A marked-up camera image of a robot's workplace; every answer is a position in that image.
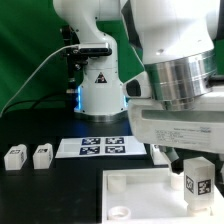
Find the black camera stand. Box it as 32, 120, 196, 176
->
60, 25, 87, 111

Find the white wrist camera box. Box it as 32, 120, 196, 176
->
122, 71, 152, 99

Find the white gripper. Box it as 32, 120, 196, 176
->
128, 94, 224, 174

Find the white cable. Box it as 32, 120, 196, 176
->
0, 44, 81, 118

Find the white sheet with tags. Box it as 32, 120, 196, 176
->
56, 136, 146, 158

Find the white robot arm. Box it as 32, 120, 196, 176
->
53, 0, 224, 173

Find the black cable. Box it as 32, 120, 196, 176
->
0, 93, 69, 118

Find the white square tabletop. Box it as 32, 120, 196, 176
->
102, 168, 224, 224

